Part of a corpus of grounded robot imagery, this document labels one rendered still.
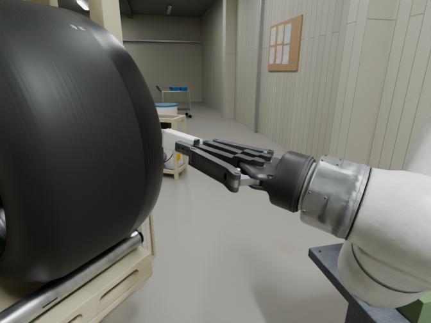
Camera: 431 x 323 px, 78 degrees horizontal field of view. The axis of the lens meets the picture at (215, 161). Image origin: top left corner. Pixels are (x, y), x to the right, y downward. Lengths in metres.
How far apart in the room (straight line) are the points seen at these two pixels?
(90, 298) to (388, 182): 0.62
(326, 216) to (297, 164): 0.07
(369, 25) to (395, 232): 2.98
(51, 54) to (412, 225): 0.50
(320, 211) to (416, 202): 0.09
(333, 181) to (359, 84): 2.91
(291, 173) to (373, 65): 2.99
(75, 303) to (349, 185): 0.60
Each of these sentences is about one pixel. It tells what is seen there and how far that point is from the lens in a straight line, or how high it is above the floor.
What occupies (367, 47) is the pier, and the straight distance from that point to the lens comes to 3.22.
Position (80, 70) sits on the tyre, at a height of 1.34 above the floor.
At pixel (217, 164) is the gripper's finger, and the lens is 0.34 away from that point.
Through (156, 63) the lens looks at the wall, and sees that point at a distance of 13.03.
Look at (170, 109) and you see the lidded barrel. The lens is 5.89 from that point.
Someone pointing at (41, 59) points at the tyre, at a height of 1.35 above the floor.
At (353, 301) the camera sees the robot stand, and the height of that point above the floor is 0.64.
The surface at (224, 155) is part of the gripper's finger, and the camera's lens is 0.37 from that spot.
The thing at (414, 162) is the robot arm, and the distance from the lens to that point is 0.54.
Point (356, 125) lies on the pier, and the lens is 3.27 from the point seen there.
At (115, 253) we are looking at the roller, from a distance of 0.74.
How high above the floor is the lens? 1.34
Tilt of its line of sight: 19 degrees down
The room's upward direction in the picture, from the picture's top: straight up
